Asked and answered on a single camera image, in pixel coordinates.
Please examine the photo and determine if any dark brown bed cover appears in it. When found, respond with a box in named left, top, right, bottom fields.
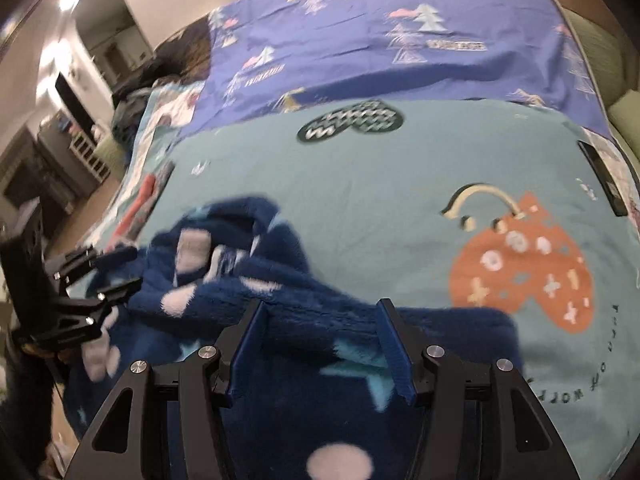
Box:
left=154, top=15, right=212, bottom=84

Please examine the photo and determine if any dark clothes pile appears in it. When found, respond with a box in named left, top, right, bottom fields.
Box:
left=111, top=58, right=177, bottom=156

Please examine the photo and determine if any navy fleece star pajama top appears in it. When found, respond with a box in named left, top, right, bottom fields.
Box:
left=62, top=195, right=524, bottom=480

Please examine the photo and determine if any green cushion left side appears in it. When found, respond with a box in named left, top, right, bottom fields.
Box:
left=96, top=136, right=127, bottom=181

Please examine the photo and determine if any green pillow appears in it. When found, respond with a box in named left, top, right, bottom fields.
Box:
left=565, top=10, right=626, bottom=107
left=608, top=90, right=640, bottom=157

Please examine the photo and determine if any green pillow front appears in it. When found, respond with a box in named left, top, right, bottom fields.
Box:
left=608, top=90, right=640, bottom=157

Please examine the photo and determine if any teal patterned blanket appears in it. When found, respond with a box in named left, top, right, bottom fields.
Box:
left=63, top=98, right=639, bottom=479

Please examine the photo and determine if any green pillow rear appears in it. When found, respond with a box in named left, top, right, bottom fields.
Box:
left=565, top=10, right=626, bottom=107

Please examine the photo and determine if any white ladder shelf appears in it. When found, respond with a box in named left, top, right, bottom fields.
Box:
left=70, top=129, right=111, bottom=184

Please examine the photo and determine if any purple tree print sheet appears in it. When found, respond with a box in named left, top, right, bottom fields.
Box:
left=184, top=0, right=608, bottom=136

